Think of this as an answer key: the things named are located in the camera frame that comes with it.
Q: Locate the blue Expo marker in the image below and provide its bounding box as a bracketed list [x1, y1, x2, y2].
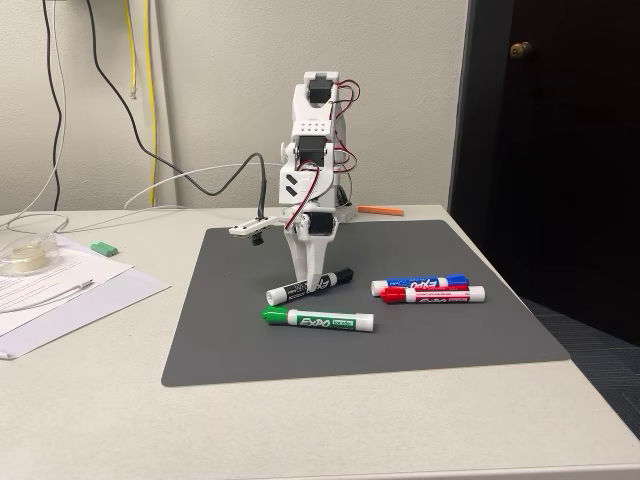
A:
[370, 272, 471, 297]

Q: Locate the thick black camera cable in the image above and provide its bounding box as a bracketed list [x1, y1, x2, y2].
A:
[85, 0, 267, 222]

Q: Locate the dark door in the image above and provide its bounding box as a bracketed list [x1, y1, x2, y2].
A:
[447, 0, 640, 347]

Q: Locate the thin grey cable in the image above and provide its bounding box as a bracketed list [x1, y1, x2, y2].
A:
[0, 0, 69, 236]

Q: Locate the green Expo marker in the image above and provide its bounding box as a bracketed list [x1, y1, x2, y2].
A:
[261, 305, 375, 334]

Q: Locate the red Expo marker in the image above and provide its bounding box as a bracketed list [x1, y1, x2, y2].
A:
[379, 285, 486, 305]

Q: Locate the short yellow cable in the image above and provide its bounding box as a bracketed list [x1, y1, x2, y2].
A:
[123, 0, 138, 100]

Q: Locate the pale lavender folder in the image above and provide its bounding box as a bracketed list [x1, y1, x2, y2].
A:
[0, 269, 171, 361]

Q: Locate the white cable with plug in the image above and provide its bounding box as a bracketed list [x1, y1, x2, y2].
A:
[0, 279, 95, 314]

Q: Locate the thin black cable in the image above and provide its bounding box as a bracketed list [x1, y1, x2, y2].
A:
[41, 0, 64, 212]

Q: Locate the grey mat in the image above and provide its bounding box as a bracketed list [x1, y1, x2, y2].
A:
[160, 218, 571, 388]

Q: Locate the white paper sheet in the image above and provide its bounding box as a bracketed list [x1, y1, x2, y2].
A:
[0, 234, 136, 337]

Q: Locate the orange flat stick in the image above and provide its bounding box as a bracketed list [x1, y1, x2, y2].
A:
[356, 204, 405, 218]

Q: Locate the black Expo marker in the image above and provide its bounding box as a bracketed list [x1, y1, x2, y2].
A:
[265, 267, 355, 306]

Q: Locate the clear tape dispenser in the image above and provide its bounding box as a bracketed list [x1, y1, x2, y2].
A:
[0, 232, 61, 278]

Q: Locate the long yellow cable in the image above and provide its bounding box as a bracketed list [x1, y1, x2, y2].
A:
[143, 0, 158, 207]

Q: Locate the white camera module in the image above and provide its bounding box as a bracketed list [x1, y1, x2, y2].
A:
[228, 215, 291, 247]

